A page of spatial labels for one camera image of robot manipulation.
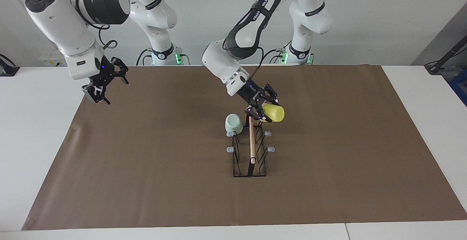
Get yellow plastic cup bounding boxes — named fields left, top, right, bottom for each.
left=261, top=103, right=285, bottom=123

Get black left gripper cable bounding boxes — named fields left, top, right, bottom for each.
left=248, top=48, right=281, bottom=80

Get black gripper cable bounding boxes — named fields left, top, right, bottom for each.
left=75, top=0, right=130, bottom=51
left=248, top=48, right=281, bottom=80

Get pale green plastic cup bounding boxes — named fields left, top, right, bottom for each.
left=225, top=113, right=244, bottom=134

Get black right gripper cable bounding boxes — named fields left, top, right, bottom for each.
left=75, top=0, right=130, bottom=51

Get black left arm base cable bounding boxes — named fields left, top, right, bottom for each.
left=260, top=49, right=289, bottom=64

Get black arm base cable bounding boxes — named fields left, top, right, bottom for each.
left=136, top=49, right=154, bottom=66
left=260, top=49, right=289, bottom=64

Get brown paper table mat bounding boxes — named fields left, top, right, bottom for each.
left=22, top=65, right=467, bottom=231

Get black right arm base cable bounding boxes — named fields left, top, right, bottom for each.
left=136, top=49, right=154, bottom=66

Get black stand pole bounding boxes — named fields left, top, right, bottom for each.
left=424, top=35, right=467, bottom=74

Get blue crate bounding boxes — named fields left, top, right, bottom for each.
left=449, top=69, right=467, bottom=107

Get black wire cup rack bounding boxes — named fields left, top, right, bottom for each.
left=226, top=115, right=276, bottom=178

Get white power socket box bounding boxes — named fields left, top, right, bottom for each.
left=38, top=56, right=68, bottom=66

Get black table clamp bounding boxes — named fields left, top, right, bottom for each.
left=0, top=54, right=20, bottom=77

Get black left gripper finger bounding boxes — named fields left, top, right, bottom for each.
left=262, top=84, right=281, bottom=106
left=245, top=104, right=273, bottom=123

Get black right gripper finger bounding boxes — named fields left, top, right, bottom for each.
left=82, top=82, right=111, bottom=105
left=111, top=56, right=129, bottom=85

